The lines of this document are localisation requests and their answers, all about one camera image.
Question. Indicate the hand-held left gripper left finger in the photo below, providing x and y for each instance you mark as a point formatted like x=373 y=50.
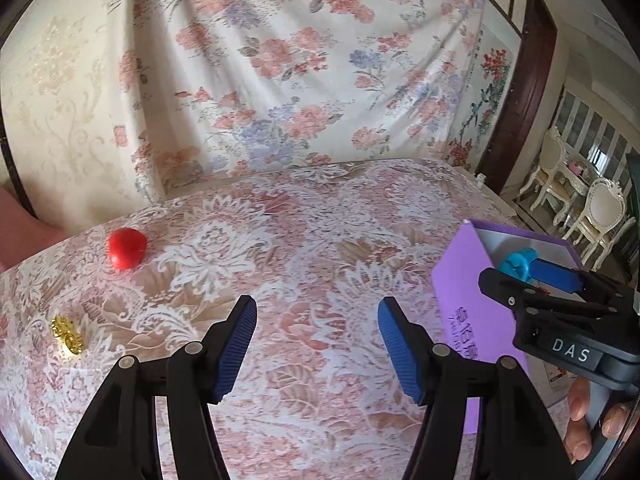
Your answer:
x=235 y=350

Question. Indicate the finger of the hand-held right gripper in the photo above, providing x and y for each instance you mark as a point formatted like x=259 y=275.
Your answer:
x=557 y=275
x=500 y=287

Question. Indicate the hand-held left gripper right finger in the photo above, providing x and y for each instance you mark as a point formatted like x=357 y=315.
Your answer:
x=397 y=350

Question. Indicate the blue toy slot machine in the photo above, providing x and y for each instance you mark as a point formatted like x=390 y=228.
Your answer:
x=515 y=265

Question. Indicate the purple fabric storage box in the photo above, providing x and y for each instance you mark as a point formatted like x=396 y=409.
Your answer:
x=465 y=280

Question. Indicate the person's right hand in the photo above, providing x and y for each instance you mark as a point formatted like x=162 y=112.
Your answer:
x=579 y=410

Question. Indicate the cream carved dining chair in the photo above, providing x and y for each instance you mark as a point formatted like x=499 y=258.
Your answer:
x=542 y=170
x=597 y=215

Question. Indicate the cream dining table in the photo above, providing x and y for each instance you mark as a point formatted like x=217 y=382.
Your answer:
x=575 y=182

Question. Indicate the small white bottle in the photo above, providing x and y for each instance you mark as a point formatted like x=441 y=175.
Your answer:
x=480 y=178

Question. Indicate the red rubber ball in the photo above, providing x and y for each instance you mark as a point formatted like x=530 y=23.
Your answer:
x=127 y=249

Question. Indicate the cream glass door cabinet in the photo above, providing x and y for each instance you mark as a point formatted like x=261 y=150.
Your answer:
x=592 y=130

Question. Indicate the bird and flower painting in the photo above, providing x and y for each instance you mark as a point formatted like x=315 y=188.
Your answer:
x=487 y=95

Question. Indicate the floral bed sheet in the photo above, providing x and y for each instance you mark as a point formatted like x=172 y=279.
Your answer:
x=300 y=60

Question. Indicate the dark wooden door frame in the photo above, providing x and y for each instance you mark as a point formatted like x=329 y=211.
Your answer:
x=530 y=95

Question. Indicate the dark wall trim strip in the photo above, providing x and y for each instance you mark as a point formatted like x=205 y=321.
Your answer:
x=15 y=175

